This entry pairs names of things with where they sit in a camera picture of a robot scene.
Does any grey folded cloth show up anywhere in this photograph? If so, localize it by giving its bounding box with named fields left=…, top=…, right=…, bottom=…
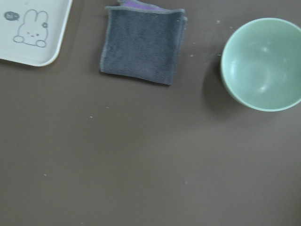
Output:
left=100, top=0, right=187, bottom=85

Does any green ceramic bowl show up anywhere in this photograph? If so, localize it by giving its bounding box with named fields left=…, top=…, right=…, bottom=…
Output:
left=221, top=18, right=301, bottom=112

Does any cream rectangular tray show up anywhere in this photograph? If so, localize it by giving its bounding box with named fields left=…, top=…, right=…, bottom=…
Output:
left=0, top=0, right=73, bottom=67

